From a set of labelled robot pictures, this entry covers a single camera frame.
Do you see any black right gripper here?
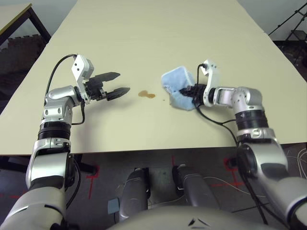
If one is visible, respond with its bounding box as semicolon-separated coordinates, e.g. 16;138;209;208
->
179;83;206;106

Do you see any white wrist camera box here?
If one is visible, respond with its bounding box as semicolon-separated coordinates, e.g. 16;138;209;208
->
71;54;95;105
200;59;221;106

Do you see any black tripod stand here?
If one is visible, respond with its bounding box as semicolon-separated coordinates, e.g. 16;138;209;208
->
268;2;307;43

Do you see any black foam floor mat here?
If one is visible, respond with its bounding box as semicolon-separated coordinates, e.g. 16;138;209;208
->
0;34;48;80

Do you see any black left wrist camera cable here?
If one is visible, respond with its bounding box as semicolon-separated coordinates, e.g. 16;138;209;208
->
47;54;86;126

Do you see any grey left robot leg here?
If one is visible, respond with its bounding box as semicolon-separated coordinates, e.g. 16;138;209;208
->
119;166;149;221

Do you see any thin white floor cable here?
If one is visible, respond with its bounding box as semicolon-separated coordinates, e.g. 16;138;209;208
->
203;176;267;198

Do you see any white cable bundle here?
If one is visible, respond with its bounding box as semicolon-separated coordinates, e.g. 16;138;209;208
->
284;147;307;179

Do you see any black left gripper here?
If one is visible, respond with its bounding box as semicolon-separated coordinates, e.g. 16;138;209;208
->
83;71;131;103

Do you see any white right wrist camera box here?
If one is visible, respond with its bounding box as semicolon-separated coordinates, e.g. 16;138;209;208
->
200;59;221;106

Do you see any blue-grey floor pad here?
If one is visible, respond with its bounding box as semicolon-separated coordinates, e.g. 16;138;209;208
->
107;198;120;215

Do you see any light blue rag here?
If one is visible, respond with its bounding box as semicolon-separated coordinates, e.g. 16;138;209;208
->
160;66;196;111

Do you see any grey robot leg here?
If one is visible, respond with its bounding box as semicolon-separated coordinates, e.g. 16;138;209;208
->
172;164;220;209
119;166;149;221

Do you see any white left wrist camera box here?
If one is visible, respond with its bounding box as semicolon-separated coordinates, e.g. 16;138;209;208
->
71;54;95;105

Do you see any grey robot torso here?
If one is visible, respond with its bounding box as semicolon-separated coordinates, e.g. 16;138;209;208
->
107;207;288;230

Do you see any wide brown liquid puddle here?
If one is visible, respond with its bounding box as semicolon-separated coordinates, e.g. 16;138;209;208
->
138;90;156;99

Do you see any black table foot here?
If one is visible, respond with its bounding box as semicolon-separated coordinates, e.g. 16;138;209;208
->
227;157;240;168

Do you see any black floor cable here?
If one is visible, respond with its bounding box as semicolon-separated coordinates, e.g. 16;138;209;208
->
231;202;262;213

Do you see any grey right robot leg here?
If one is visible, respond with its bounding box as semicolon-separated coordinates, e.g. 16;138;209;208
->
172;164;220;209

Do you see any beige side table black frame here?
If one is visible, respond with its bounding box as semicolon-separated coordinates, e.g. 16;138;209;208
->
0;2;52;46

